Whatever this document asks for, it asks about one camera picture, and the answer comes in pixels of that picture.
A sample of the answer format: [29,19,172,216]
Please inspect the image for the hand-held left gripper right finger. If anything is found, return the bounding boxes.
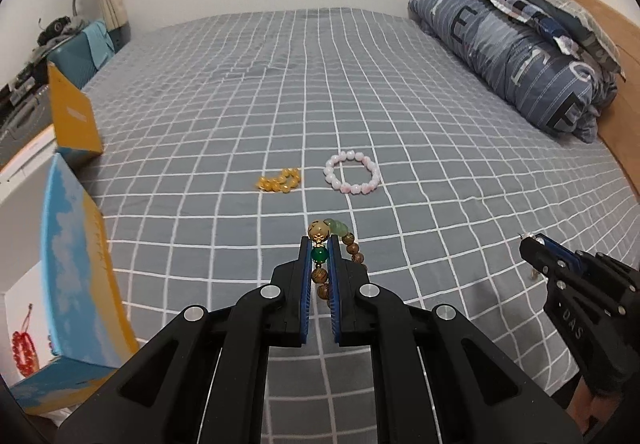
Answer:
[331,238,584,444]

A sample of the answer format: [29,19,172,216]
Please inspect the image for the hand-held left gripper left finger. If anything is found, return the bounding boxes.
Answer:
[54,236,312,444]

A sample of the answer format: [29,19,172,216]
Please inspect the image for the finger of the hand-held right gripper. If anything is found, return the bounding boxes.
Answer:
[534,234,584,273]
[519,240,567,288]

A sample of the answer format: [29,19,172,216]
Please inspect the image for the wooden bead bracelet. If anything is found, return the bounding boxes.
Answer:
[307,218,369,313]

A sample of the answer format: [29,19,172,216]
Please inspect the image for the blue and yellow cardboard box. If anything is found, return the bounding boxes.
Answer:
[0,63,141,418]

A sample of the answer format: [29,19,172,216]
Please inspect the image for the red bead bracelet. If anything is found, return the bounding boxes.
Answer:
[11,330,41,378]

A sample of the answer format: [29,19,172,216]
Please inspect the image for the person's right hand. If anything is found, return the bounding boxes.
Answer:
[569,370,609,436]

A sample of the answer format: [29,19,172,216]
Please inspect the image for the wooden headboard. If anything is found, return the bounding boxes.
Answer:
[522,0,640,202]

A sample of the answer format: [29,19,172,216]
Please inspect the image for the grey checked bedsheet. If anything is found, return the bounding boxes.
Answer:
[79,6,640,444]

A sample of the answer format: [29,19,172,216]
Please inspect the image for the blue printed folded quilt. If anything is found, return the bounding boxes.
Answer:
[407,0,619,145]

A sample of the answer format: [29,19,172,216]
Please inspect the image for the grey checked pillow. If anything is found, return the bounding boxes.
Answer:
[466,0,624,77]

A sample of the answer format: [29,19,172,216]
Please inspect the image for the white desk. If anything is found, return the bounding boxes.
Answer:
[0,126,57,197]

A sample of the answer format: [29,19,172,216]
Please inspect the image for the light blue cloth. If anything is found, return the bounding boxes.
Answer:
[85,21,117,71]

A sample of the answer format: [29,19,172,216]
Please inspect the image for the teal storage box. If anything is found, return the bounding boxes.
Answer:
[47,21,127,91]

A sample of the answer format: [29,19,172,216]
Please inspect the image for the silver cassette radio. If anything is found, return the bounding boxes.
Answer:
[0,71,56,166]

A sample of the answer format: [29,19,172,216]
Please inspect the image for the black gadget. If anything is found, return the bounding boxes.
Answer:
[37,16,72,46]

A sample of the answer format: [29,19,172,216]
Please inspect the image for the yellow bead bracelet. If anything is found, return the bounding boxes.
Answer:
[256,167,304,194]

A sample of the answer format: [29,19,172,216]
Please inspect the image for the pink bead bracelet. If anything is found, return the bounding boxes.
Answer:
[323,151,382,196]

